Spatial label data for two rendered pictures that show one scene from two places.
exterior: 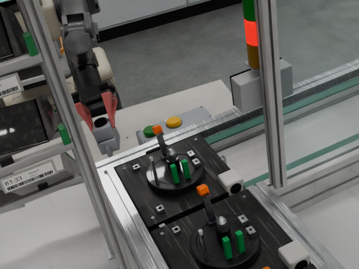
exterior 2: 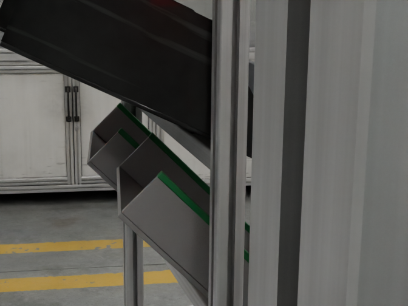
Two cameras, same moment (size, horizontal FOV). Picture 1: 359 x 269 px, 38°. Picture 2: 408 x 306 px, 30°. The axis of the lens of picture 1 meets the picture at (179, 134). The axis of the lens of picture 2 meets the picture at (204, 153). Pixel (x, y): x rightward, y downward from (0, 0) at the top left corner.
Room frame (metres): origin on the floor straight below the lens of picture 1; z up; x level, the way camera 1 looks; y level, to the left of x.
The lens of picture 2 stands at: (0.84, -0.28, 1.36)
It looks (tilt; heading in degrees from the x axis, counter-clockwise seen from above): 14 degrees down; 90
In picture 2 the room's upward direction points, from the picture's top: 1 degrees clockwise
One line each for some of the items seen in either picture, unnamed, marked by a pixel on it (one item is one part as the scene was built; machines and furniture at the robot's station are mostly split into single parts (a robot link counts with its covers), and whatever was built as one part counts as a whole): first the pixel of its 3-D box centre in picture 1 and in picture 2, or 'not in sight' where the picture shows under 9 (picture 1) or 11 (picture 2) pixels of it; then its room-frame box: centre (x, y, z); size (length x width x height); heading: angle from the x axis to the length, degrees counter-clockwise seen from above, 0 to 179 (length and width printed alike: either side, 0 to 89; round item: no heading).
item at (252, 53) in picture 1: (260, 51); not in sight; (0.89, -0.19, 1.28); 0.05 x 0.05 x 0.05
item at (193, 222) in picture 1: (223, 231); not in sight; (0.71, -0.05, 1.01); 0.24 x 0.24 x 0.13; 17
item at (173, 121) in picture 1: (173, 123); not in sight; (1.18, 0.01, 0.96); 0.04 x 0.04 x 0.02
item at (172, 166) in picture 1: (174, 173); not in sight; (0.91, 0.03, 1.01); 0.01 x 0.01 x 0.05; 17
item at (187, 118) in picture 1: (176, 132); not in sight; (1.18, 0.01, 0.93); 0.21 x 0.07 x 0.06; 107
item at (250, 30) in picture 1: (258, 28); not in sight; (0.89, -0.19, 1.33); 0.05 x 0.05 x 0.05
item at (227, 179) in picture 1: (231, 182); not in sight; (0.89, -0.09, 0.97); 0.05 x 0.05 x 0.04; 17
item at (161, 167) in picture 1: (175, 172); not in sight; (0.95, 0.03, 0.98); 0.14 x 0.14 x 0.02
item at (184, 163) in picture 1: (185, 169); not in sight; (0.91, 0.00, 1.01); 0.01 x 0.01 x 0.05; 17
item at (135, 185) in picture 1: (176, 178); not in sight; (0.95, 0.03, 0.96); 0.24 x 0.24 x 0.02; 17
